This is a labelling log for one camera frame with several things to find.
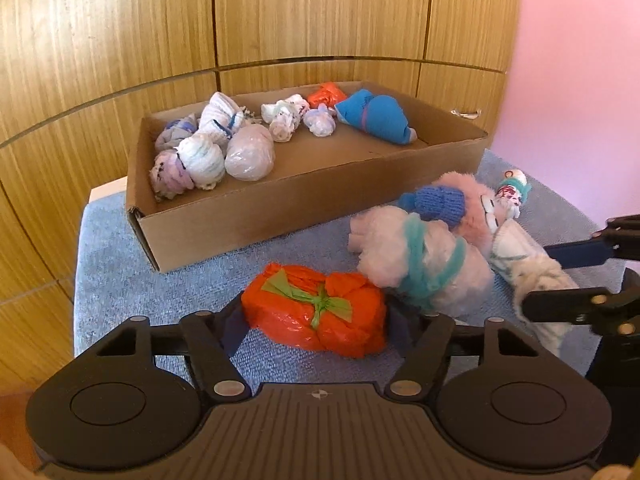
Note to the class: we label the wooden wardrobe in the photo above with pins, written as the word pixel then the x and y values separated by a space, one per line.
pixel 100 35

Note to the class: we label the lavender grey sock bundle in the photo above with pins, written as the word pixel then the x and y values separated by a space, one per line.
pixel 175 132

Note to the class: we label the cardboard box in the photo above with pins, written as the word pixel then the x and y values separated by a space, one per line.
pixel 225 225

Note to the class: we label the blue towel mat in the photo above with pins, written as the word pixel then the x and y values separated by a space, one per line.
pixel 125 270

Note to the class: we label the orange bundle green tie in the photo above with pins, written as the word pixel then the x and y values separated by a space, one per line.
pixel 300 310

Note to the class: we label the purple speckled sock bundle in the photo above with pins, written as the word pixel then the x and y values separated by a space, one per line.
pixel 170 177

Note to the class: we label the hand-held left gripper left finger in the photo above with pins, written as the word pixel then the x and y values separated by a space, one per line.
pixel 231 332

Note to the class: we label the white fluffy bundle teal band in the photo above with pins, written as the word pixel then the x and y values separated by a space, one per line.
pixel 400 250

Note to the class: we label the white blue-striped sock bundle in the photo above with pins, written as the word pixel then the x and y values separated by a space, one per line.
pixel 202 162

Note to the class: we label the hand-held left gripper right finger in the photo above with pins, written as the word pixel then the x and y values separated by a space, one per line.
pixel 400 330

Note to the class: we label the white sock bundle pink band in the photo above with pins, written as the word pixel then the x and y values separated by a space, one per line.
pixel 250 155

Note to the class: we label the blue knit sock bundle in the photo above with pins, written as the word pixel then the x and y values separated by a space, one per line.
pixel 435 205

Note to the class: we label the small orange sock bundle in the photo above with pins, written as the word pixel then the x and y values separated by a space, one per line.
pixel 327 96

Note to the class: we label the white sock bundle blue tie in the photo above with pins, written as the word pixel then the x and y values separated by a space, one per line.
pixel 220 115

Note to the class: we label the pink fluffy sock bundle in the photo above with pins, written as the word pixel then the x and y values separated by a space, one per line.
pixel 472 210

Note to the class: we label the small white bundle red print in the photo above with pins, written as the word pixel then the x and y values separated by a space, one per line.
pixel 512 192

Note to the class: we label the white green patterned sock bundle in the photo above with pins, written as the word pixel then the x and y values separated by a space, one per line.
pixel 285 117

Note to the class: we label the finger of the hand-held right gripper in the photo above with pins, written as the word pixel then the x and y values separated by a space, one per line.
pixel 575 255
pixel 565 306

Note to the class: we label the white teal patterned sock bundle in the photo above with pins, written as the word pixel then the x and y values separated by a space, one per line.
pixel 520 265

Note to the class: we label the small lavender white sock bundle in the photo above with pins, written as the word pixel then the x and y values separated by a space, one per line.
pixel 320 122

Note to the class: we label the white table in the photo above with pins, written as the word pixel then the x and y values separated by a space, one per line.
pixel 107 191

